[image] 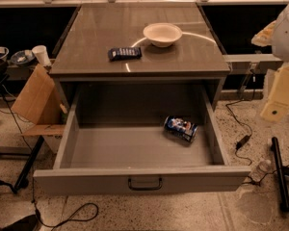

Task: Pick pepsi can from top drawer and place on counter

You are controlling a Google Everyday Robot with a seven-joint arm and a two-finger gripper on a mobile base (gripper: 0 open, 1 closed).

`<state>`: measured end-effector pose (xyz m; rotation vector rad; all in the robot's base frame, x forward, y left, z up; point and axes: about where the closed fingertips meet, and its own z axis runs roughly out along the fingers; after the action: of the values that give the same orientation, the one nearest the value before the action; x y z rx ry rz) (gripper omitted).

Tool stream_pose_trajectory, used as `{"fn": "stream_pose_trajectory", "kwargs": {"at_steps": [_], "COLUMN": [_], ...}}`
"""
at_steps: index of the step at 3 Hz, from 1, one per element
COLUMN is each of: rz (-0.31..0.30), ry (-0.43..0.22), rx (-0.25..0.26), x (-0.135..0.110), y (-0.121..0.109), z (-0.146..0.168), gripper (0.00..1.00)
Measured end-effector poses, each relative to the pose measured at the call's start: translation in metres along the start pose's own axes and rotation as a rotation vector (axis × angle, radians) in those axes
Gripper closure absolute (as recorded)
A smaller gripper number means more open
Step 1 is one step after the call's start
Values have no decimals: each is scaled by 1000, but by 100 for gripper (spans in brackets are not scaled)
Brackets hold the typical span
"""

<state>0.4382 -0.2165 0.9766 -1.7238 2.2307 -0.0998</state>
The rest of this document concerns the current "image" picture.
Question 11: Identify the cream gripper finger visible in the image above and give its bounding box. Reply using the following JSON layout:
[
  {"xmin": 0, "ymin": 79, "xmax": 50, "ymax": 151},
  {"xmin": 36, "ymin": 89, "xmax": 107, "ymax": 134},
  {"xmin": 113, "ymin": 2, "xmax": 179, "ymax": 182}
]
[{"xmin": 260, "ymin": 63, "xmax": 289, "ymax": 122}]

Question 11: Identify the blue pepsi can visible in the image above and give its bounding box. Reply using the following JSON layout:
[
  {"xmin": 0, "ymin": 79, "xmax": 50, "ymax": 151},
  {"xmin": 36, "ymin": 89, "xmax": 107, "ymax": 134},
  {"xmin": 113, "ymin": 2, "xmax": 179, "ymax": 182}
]
[{"xmin": 164, "ymin": 115, "xmax": 197, "ymax": 142}]

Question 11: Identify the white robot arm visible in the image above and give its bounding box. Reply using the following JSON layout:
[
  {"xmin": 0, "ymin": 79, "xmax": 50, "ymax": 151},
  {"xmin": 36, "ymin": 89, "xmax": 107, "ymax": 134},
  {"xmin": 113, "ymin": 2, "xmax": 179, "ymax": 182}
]
[{"xmin": 251, "ymin": 4, "xmax": 289, "ymax": 122}]

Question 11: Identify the grey open top drawer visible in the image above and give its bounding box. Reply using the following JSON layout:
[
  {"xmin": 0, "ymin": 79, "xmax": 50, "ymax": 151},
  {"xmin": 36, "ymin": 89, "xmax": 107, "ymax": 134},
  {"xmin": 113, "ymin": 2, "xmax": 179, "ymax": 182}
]
[{"xmin": 34, "ymin": 84, "xmax": 250, "ymax": 195}]

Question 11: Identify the grey cabinet counter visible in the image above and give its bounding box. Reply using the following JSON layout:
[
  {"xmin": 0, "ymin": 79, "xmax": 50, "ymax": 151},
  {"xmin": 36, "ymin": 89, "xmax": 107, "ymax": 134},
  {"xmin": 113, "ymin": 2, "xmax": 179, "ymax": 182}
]
[{"xmin": 50, "ymin": 2, "xmax": 230, "ymax": 107}]

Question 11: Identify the clear plastic water bottle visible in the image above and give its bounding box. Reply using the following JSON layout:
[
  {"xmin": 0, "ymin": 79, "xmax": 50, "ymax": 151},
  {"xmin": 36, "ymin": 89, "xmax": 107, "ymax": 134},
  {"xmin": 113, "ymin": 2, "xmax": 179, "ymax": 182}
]
[{"xmin": 250, "ymin": 159, "xmax": 272, "ymax": 183}]

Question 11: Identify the black stand leg right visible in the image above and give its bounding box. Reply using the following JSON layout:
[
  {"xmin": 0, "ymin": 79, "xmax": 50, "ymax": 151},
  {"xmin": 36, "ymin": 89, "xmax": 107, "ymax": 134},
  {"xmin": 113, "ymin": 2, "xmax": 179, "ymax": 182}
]
[{"xmin": 271, "ymin": 137, "xmax": 289, "ymax": 213}]

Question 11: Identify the black stand leg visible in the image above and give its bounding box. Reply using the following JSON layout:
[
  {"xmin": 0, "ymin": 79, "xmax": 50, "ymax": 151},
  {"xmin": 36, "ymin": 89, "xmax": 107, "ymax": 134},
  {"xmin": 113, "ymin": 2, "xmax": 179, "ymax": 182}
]
[
  {"xmin": 271, "ymin": 137, "xmax": 289, "ymax": 213},
  {"xmin": 14, "ymin": 136, "xmax": 44, "ymax": 191}
]

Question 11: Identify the white paper bowl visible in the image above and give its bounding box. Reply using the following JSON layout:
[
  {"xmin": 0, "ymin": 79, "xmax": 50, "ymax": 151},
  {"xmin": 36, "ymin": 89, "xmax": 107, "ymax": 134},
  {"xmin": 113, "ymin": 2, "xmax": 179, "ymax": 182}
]
[{"xmin": 143, "ymin": 23, "xmax": 183, "ymax": 48}]

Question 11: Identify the dark blue snack packet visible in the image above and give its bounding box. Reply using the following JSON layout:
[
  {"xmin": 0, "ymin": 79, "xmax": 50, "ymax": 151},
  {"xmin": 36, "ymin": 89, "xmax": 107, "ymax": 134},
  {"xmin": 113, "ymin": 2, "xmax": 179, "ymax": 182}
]
[{"xmin": 108, "ymin": 47, "xmax": 142, "ymax": 62}]

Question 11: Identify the brown cardboard box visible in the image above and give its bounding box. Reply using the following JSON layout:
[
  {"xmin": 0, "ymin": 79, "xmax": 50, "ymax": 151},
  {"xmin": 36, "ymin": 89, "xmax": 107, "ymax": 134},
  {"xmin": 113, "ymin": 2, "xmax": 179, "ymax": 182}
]
[{"xmin": 12, "ymin": 64, "xmax": 67, "ymax": 137}]

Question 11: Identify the white paper cup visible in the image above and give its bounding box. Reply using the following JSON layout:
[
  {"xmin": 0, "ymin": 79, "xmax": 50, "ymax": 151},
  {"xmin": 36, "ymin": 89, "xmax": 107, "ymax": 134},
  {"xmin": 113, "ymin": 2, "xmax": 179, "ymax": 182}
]
[{"xmin": 32, "ymin": 45, "xmax": 51, "ymax": 66}]

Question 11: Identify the dark bowl with scraps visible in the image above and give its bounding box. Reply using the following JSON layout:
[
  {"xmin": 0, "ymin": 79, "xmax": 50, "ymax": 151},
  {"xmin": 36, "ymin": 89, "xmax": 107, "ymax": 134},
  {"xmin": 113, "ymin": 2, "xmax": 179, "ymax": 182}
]
[{"xmin": 11, "ymin": 50, "xmax": 36, "ymax": 66}]

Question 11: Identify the black stand leg left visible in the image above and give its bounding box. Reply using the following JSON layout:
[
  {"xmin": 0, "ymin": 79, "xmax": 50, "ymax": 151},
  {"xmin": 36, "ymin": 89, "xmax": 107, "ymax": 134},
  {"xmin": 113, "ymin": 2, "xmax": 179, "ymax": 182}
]
[{"xmin": 14, "ymin": 136, "xmax": 44, "ymax": 191}]

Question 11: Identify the black power adapter cable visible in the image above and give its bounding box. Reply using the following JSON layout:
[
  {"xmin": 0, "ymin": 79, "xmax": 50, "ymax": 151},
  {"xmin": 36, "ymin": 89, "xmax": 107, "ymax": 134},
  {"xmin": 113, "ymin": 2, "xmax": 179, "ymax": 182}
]
[{"xmin": 224, "ymin": 77, "xmax": 258, "ymax": 166}]

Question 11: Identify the black drawer handle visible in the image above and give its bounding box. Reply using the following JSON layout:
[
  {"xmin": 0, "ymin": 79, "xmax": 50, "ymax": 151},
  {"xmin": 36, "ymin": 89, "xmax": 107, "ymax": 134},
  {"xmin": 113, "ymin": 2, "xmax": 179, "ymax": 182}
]
[{"xmin": 127, "ymin": 177, "xmax": 163, "ymax": 192}]

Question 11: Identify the black floor cable left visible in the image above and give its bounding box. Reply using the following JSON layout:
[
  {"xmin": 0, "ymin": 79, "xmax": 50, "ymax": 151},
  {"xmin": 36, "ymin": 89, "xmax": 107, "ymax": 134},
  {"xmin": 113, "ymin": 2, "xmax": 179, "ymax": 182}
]
[{"xmin": 0, "ymin": 84, "xmax": 100, "ymax": 229}]

